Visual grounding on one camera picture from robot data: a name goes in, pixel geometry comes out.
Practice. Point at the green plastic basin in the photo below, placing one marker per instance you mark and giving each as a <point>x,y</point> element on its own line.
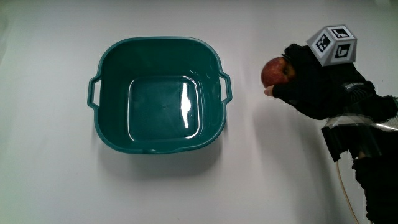
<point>161,109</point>

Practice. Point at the red apple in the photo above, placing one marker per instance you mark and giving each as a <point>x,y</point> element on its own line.
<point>273,71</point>

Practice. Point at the person's right hand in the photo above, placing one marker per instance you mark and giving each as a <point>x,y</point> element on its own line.
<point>320,90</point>

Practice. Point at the black module with clear tape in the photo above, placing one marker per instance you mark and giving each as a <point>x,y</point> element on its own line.
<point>351,137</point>

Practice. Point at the white desk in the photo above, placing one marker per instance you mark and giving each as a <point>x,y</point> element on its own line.
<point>46,155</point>

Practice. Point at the person's right forearm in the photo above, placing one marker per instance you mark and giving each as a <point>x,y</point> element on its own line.
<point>381,189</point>

